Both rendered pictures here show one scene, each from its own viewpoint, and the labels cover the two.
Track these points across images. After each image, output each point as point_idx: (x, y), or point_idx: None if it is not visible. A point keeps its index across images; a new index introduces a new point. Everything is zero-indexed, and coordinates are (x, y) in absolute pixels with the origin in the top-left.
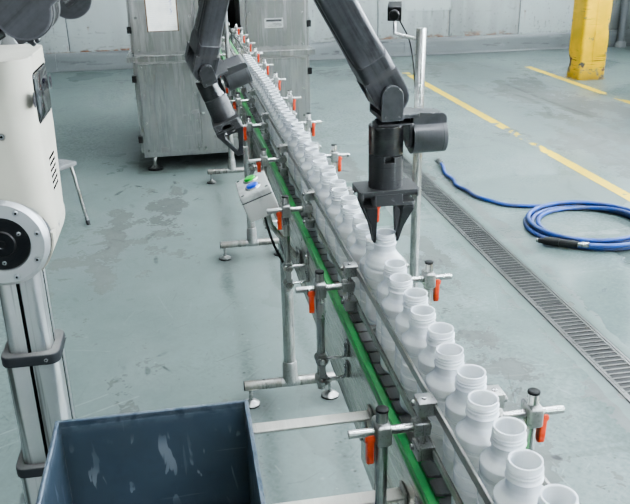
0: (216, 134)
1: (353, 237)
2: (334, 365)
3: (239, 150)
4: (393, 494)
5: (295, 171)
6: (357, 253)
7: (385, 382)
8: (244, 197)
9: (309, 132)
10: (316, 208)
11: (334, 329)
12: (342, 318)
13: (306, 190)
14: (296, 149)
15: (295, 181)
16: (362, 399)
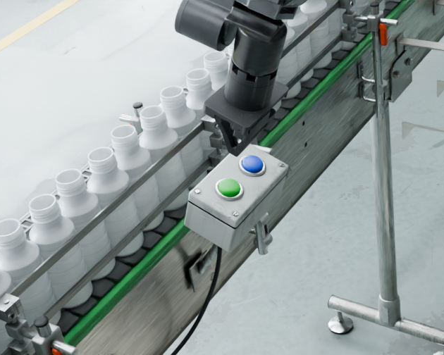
0: (275, 113)
1: (303, 13)
2: (332, 153)
3: (237, 142)
4: (443, 1)
5: (79, 256)
6: (325, 1)
7: (393, 4)
8: (282, 162)
9: None
10: (198, 149)
11: (330, 113)
12: (347, 63)
13: (212, 119)
14: (35, 251)
15: (82, 275)
16: (386, 58)
